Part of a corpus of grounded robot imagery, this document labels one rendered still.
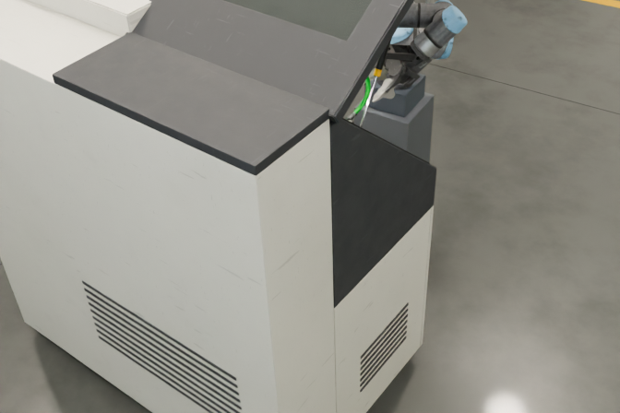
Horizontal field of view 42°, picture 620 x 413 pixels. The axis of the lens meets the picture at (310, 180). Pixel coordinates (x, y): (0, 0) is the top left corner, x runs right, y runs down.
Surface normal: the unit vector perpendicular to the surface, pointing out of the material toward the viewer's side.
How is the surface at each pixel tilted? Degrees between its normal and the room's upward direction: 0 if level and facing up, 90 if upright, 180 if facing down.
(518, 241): 0
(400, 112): 90
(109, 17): 90
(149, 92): 0
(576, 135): 0
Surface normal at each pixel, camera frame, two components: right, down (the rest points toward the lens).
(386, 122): -0.53, 0.54
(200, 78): -0.04, -0.78
